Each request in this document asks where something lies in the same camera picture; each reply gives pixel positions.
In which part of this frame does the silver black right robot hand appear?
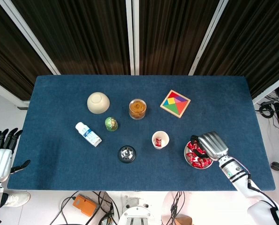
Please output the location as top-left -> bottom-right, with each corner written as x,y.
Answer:
190,131 -> 229,162

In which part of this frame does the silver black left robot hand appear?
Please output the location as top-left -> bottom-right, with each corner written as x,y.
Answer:
0,128 -> 31,183

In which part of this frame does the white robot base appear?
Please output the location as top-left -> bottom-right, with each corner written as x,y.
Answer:
117,195 -> 155,225

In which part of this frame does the round silver metal plate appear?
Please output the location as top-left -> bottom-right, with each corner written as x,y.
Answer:
184,140 -> 214,169

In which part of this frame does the white paper cup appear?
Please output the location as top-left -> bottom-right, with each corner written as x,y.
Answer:
151,130 -> 170,150

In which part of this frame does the white sneaker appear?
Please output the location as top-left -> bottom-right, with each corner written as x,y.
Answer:
1,191 -> 31,208

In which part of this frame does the colourful wooden tangram puzzle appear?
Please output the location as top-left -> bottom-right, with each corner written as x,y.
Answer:
160,89 -> 191,119

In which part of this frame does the blue felt table cloth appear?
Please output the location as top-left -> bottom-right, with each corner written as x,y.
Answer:
7,75 -> 276,192

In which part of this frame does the brown wooden block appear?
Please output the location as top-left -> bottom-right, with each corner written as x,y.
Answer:
174,214 -> 193,225

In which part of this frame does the clear jar of rubber bands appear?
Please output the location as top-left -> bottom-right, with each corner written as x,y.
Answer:
128,98 -> 147,120

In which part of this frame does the chrome call bell black base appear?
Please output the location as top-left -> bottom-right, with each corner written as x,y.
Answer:
117,145 -> 137,164

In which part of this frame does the white milk bottle blue label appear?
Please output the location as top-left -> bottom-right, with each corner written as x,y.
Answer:
74,121 -> 103,148

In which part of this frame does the orange handheld device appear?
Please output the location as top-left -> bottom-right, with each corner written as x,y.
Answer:
73,194 -> 98,218

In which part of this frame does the green gold nesting doll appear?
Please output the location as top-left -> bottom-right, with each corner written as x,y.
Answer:
104,116 -> 119,132

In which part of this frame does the dark brown curtain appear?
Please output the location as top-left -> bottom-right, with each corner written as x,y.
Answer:
0,0 -> 53,101
195,0 -> 279,99
139,0 -> 221,75
12,0 -> 131,75

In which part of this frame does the cream upturned bowl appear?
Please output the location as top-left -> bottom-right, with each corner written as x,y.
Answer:
87,92 -> 111,115

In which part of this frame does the black coiled cable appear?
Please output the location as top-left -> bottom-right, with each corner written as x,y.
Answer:
258,103 -> 275,118

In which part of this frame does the black cable bundle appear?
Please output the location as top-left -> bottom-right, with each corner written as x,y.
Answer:
92,191 -> 120,225
165,191 -> 186,225

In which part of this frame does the white partition frame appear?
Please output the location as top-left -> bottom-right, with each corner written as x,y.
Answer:
132,0 -> 140,75
251,72 -> 279,105
0,0 -> 61,75
188,0 -> 229,75
0,77 -> 30,108
125,0 -> 135,75

